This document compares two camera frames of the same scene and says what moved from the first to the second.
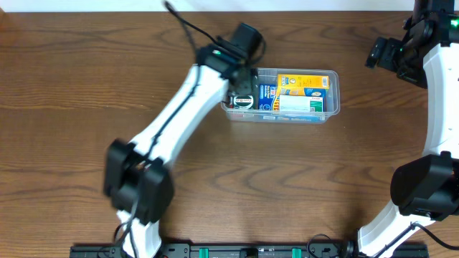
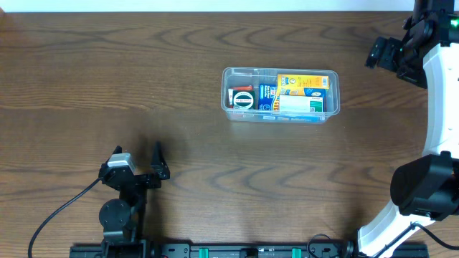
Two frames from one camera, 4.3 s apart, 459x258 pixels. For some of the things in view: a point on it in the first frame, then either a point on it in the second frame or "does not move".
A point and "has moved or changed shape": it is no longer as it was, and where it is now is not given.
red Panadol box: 229,99 has moved or changed shape
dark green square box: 246,102 does not move
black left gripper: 252,82 -> 161,170
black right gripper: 377,52 does not move
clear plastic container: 287,96 does not move
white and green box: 297,103 does not move
